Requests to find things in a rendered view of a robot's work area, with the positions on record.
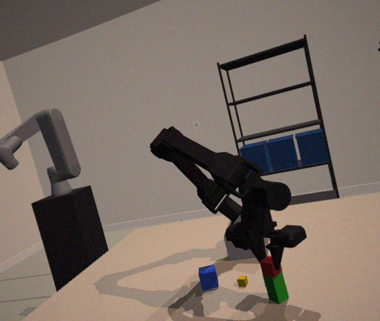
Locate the red block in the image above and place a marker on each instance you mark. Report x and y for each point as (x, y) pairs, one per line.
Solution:
(268, 267)

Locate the yellow cube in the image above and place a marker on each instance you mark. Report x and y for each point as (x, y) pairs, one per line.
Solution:
(242, 281)

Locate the blue block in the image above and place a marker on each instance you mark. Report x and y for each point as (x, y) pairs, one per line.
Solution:
(208, 277)

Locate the green block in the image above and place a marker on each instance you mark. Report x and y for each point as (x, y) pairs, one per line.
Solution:
(274, 283)
(279, 296)

